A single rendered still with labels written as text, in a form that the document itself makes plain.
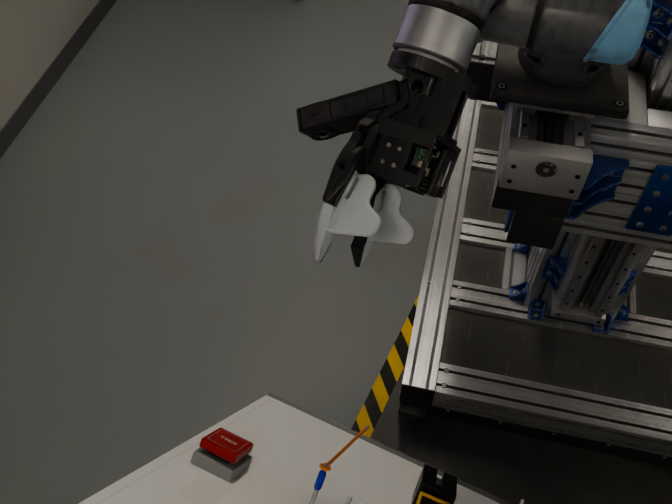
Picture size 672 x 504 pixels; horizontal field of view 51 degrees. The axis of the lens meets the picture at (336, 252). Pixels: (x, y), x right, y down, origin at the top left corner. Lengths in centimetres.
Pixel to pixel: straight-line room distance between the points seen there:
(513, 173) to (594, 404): 92
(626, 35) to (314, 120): 32
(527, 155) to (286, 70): 204
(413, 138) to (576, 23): 22
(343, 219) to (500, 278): 153
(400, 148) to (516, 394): 135
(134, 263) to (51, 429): 61
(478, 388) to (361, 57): 174
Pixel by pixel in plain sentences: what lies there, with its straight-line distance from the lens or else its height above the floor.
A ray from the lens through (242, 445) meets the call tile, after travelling 89.
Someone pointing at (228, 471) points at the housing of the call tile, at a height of 111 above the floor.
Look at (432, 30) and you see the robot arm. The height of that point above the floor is 154.
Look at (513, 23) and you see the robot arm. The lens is 78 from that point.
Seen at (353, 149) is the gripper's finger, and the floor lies 147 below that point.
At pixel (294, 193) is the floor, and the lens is 259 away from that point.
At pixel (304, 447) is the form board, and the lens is 103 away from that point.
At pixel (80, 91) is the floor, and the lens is 318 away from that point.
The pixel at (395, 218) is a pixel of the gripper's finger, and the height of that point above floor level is 137.
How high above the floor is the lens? 192
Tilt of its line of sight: 53 degrees down
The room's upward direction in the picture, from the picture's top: straight up
